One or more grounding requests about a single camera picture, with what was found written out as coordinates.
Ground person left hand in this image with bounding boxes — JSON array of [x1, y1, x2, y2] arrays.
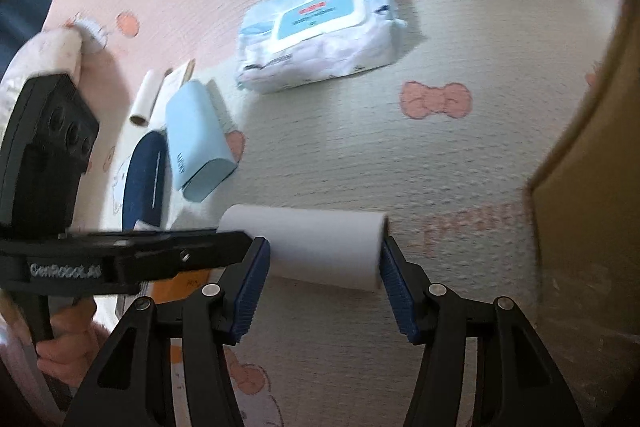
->
[[36, 298, 110, 388]]

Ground orange white packet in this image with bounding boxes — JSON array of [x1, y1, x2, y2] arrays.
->
[[115, 269, 212, 319]]

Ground white pillow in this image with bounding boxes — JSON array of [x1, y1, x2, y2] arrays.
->
[[1, 27, 82, 98]]

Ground navy blue glasses case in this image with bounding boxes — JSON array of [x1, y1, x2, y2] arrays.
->
[[122, 131, 167, 231]]

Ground thin white paper roll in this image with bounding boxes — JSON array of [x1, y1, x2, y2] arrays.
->
[[129, 69, 164, 127]]

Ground white stitched booklet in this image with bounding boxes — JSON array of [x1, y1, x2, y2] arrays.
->
[[154, 58, 195, 128]]

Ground light blue case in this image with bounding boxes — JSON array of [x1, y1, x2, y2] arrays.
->
[[165, 80, 238, 202]]

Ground brown cardboard box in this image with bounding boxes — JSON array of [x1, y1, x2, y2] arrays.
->
[[529, 0, 639, 426]]

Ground baby wipes pack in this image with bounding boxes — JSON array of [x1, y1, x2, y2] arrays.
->
[[235, 0, 407, 94]]

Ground pink hello kitty mat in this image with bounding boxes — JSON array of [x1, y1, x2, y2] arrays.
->
[[8, 0, 632, 427]]

